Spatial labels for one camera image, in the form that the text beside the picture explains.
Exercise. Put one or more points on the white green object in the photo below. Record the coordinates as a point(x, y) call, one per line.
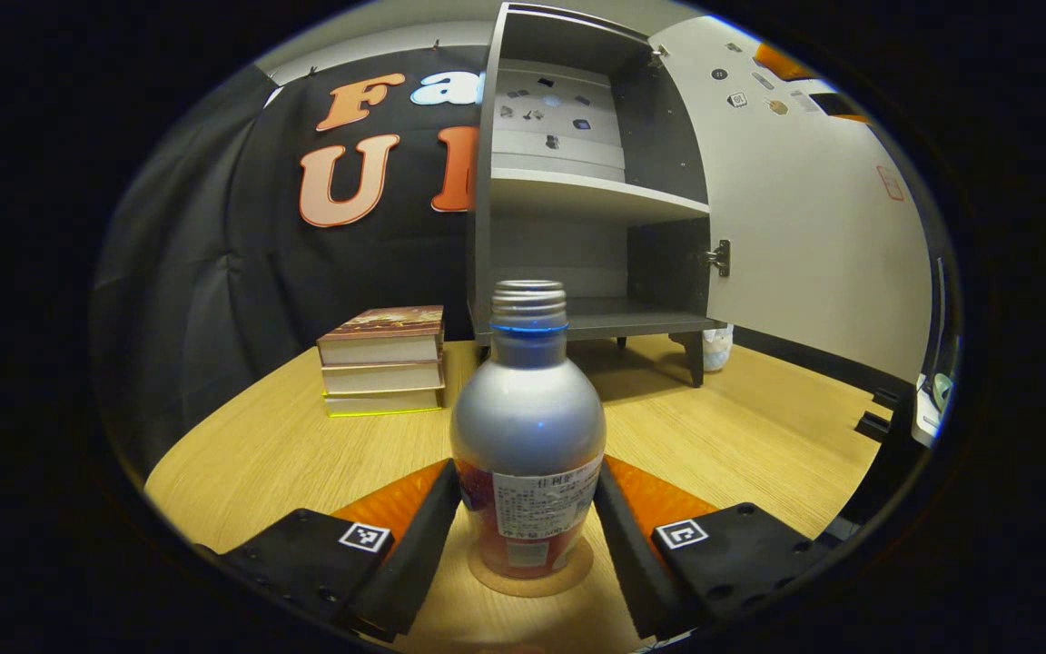
point(930, 404)

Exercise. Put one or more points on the black backdrop cloth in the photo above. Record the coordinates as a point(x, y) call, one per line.
point(214, 272)

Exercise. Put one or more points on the grey cabinet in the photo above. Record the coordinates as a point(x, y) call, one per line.
point(659, 145)

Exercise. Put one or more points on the metal door hinge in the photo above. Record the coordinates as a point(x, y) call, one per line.
point(659, 56)
point(720, 258)

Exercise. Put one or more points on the brown cover book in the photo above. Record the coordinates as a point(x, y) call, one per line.
point(387, 341)

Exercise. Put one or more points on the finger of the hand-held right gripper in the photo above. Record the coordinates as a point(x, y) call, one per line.
point(841, 105)
point(782, 62)

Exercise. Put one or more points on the yellow edged book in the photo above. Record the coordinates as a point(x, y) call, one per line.
point(382, 402)

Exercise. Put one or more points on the black stand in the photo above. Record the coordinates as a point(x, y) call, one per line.
point(886, 445)

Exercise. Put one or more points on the thick plain book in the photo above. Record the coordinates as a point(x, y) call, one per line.
point(382, 377)

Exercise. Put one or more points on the white cabinet door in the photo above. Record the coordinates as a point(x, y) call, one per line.
point(804, 245)

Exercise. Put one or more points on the round brown coaster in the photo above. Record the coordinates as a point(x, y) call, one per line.
point(487, 579)

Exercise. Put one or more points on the silver bottle with red label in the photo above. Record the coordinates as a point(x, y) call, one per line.
point(527, 427)

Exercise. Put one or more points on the white crumpled object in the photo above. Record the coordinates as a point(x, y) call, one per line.
point(718, 348)

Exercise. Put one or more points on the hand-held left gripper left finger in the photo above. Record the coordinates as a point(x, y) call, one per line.
point(414, 554)

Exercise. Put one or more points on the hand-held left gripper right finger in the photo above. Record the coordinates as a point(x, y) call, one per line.
point(636, 563)

